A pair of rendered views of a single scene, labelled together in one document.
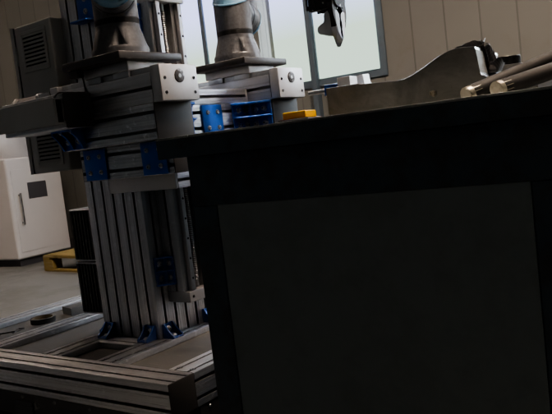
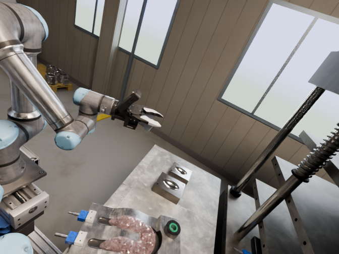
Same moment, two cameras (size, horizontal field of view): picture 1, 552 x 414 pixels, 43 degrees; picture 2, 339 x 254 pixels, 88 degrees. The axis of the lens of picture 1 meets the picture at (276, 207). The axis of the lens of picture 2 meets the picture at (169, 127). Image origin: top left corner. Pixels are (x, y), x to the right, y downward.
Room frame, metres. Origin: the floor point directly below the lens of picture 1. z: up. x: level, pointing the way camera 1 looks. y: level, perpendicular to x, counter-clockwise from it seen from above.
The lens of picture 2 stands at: (1.68, -0.33, 1.80)
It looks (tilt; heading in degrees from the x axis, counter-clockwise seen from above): 28 degrees down; 340
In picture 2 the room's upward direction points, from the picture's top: 23 degrees clockwise
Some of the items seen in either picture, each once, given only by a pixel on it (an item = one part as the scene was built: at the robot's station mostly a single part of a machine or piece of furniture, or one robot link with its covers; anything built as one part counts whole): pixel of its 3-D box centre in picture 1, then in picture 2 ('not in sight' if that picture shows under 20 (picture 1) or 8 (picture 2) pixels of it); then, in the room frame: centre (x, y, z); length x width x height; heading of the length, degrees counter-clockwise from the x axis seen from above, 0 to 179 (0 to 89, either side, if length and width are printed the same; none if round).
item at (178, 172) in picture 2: not in sight; (179, 173); (2.66, -0.93, 0.83); 0.17 x 0.13 x 0.06; 61
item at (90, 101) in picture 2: not in sight; (90, 100); (2.39, -0.22, 1.43); 0.11 x 0.08 x 0.09; 79
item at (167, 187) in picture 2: not in sight; (169, 187); (2.50, -0.81, 0.83); 0.20 x 0.15 x 0.07; 61
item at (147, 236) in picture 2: not in sight; (131, 234); (2.14, -0.53, 0.90); 0.26 x 0.18 x 0.08; 79
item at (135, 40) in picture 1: (119, 39); not in sight; (1.91, 0.36, 1.09); 0.15 x 0.15 x 0.10
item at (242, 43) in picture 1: (236, 47); (2, 163); (2.31, 0.07, 1.09); 0.15 x 0.15 x 0.10
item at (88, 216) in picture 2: not in sight; (81, 215); (2.24, -0.28, 0.85); 0.13 x 0.05 x 0.05; 79
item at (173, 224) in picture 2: (507, 62); (172, 229); (2.16, -0.74, 0.93); 0.08 x 0.08 x 0.04
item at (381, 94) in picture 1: (439, 84); not in sight; (1.79, -0.44, 0.87); 0.50 x 0.26 x 0.14; 61
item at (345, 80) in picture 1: (331, 89); not in sight; (1.88, -0.18, 0.89); 0.13 x 0.05 x 0.05; 61
